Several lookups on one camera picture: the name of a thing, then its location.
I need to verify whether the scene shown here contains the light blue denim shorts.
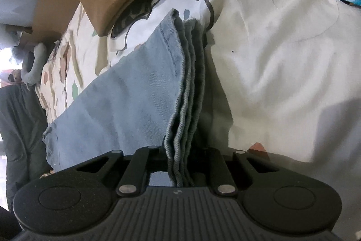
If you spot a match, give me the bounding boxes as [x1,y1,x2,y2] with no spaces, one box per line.
[43,9,206,187]

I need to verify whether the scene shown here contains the white patterned bed sheet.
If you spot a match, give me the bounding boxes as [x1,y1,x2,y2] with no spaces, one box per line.
[35,2,114,126]

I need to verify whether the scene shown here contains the dark grey garment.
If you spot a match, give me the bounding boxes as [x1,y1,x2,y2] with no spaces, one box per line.
[1,84,52,212]

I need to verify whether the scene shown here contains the white graphic t-shirt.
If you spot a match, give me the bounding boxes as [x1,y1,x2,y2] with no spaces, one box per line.
[113,0,360,240]

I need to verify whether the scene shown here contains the grey plush toy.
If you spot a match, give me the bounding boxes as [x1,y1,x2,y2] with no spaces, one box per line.
[21,43,48,86]

